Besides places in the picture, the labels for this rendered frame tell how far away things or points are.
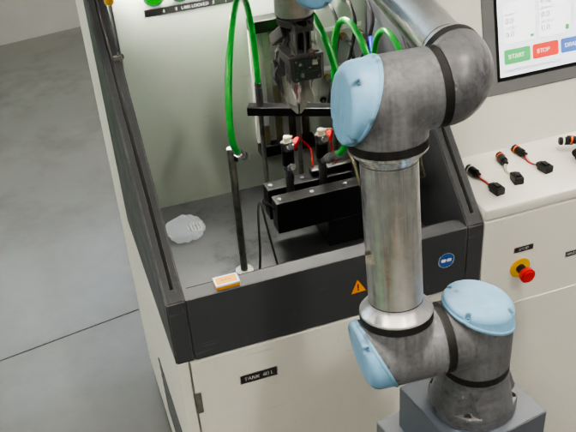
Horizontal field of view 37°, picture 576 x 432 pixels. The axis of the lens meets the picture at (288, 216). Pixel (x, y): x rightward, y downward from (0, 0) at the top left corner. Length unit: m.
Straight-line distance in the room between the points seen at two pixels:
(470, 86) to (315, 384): 0.97
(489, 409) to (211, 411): 0.68
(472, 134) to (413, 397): 0.74
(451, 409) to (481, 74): 0.58
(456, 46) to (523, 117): 0.92
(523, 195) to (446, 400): 0.61
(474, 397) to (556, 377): 0.89
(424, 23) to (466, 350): 0.51
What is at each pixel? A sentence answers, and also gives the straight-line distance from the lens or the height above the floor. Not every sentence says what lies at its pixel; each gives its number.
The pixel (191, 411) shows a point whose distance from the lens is 1.91.
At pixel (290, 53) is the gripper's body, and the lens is 1.65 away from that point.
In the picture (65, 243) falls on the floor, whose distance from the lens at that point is 3.67.
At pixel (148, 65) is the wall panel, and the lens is 2.04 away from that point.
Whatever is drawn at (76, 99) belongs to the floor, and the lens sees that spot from 4.88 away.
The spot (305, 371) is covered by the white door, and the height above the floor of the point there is 0.67.
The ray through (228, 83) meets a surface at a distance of 1.65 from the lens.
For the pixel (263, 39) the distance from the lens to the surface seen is 2.08.
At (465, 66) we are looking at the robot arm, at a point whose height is 1.53.
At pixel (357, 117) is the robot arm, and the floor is 1.49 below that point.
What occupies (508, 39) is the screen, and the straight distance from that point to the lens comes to 2.06.
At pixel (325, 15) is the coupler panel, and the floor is 1.26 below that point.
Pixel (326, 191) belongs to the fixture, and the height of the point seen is 0.98.
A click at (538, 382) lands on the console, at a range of 2.32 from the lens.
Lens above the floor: 2.02
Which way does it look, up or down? 34 degrees down
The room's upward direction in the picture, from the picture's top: 4 degrees counter-clockwise
